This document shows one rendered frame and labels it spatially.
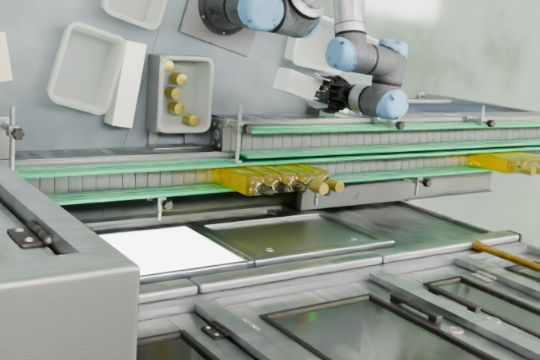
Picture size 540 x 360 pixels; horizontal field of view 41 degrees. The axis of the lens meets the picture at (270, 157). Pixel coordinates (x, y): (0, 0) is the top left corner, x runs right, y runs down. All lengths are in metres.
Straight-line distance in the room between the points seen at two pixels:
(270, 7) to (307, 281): 0.78
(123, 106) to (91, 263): 1.43
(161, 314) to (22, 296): 0.93
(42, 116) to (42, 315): 1.45
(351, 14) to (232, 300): 0.72
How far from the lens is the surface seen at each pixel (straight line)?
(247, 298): 1.67
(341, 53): 1.70
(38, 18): 2.06
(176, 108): 2.16
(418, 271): 2.01
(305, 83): 2.03
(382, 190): 2.62
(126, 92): 2.09
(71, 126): 2.11
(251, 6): 2.05
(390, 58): 1.79
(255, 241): 1.96
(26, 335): 0.67
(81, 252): 0.72
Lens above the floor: 2.72
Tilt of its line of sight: 54 degrees down
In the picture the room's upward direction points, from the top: 109 degrees clockwise
